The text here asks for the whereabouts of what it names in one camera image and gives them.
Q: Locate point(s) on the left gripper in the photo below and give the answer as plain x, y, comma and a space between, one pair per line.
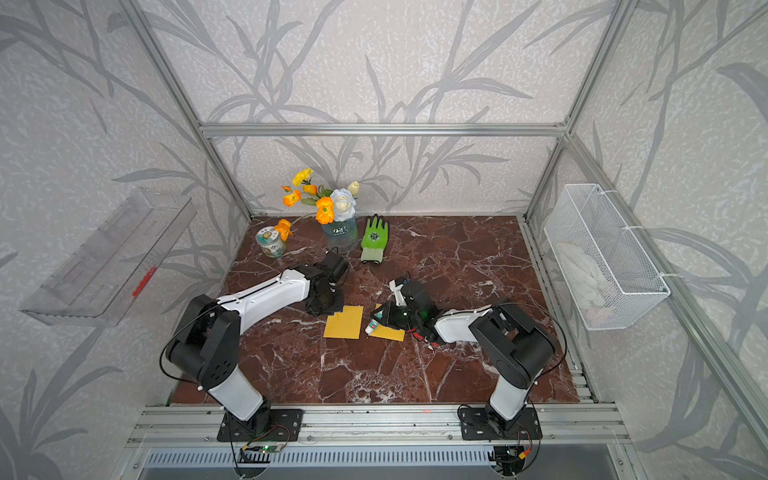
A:
316, 311

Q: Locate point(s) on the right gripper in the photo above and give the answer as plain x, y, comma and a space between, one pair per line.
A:
387, 313

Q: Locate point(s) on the red envelope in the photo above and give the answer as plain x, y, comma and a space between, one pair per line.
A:
431, 340

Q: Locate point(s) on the yellow envelope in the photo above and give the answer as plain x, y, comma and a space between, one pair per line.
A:
385, 332
345, 324

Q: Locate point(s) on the white green glue stick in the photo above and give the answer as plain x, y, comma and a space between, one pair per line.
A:
371, 327

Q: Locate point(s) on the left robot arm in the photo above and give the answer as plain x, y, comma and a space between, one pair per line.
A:
205, 347

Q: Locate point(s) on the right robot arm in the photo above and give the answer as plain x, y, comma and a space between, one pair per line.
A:
518, 348

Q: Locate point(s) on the blue glass vase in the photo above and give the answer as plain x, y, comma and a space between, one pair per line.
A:
341, 235

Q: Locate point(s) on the green work glove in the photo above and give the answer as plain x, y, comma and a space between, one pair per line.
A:
375, 240

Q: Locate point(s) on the small printed tin can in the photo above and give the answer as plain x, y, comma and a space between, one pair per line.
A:
271, 242

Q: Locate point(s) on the orange yellow artificial flowers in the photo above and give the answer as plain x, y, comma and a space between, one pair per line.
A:
330, 204

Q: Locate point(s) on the white cloth in basket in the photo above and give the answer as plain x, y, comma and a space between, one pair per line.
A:
590, 288

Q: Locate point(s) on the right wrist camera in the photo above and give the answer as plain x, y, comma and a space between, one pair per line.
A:
395, 287

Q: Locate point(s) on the aluminium front rail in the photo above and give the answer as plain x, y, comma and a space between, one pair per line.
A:
385, 424

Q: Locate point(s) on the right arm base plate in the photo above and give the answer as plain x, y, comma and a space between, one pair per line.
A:
484, 423

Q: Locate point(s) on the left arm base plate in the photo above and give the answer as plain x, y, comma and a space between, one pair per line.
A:
277, 425

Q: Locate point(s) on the white wire mesh basket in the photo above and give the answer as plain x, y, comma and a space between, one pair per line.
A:
584, 215

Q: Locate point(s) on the clear plastic wall tray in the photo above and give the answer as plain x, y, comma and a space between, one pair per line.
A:
99, 283

